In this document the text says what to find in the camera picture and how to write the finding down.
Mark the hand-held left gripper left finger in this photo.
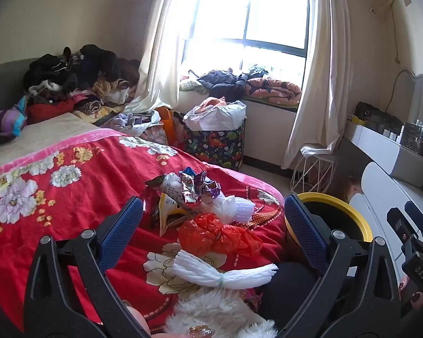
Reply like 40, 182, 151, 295
24, 196, 152, 338

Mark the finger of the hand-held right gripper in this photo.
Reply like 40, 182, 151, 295
405, 201, 423, 242
388, 208, 415, 250

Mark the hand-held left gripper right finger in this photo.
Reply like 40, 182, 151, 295
282, 194, 400, 338

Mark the yellow rimmed black trash bin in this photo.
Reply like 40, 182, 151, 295
285, 192, 374, 254

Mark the yellow white snack packet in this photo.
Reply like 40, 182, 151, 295
158, 194, 191, 237

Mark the brown snack wrapper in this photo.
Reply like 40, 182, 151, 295
144, 177, 171, 188

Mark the white printed plastic packet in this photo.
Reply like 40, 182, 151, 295
160, 174, 198, 215

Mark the white plastic bag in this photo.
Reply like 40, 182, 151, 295
183, 100, 247, 131
211, 195, 259, 225

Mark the purple foil wrapper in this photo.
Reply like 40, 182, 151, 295
178, 167, 222, 205

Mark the orange plastic bag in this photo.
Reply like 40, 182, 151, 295
177, 213, 263, 257

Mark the person's right hand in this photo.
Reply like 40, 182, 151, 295
399, 277, 423, 310

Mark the person's left hand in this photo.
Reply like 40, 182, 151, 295
122, 299, 215, 338

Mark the white chest of drawers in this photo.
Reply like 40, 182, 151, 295
349, 162, 423, 289

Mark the red floral blanket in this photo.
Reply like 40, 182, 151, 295
0, 127, 286, 338

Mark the reddish brown object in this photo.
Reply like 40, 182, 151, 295
340, 179, 361, 202

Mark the white vanity desk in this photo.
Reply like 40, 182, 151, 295
343, 118, 423, 180

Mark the smoky acrylic organiser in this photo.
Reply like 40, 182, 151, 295
398, 120, 423, 156

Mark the row of cosmetic bottles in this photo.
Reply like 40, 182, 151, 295
382, 125, 406, 143

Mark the floral fabric bag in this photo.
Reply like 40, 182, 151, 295
139, 121, 170, 146

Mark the pale lilac garment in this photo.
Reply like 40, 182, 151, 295
107, 111, 163, 136

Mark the black bag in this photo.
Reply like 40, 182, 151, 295
354, 101, 402, 134

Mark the dinosaur print laundry basket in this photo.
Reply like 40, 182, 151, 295
183, 113, 247, 171

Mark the beige bed sheet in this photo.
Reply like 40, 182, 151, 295
0, 113, 124, 177

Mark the red garment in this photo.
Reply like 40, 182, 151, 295
25, 99, 74, 125

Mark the orange patterned quilt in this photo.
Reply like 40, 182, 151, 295
247, 77, 302, 105

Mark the cream curtain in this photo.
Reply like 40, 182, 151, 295
282, 0, 356, 170
125, 0, 205, 113

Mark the orange cloth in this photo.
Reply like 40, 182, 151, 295
197, 97, 230, 111

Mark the blue purple striped cloth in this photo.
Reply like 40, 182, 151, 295
0, 95, 29, 145

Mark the pale green cloth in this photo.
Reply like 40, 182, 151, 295
180, 77, 206, 92

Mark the pile of dark clothes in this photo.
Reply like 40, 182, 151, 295
23, 44, 142, 113

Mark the dark puffy jacket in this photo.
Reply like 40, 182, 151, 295
197, 68, 254, 101

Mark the grey bed headboard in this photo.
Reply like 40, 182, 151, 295
0, 58, 50, 113

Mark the white air conditioner pipe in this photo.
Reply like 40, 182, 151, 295
370, 0, 399, 17

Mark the black framed window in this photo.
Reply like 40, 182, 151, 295
181, 0, 311, 74

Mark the white wire stool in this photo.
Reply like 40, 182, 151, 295
291, 144, 339, 194

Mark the black wall cable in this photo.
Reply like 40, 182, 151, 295
391, 5, 402, 63

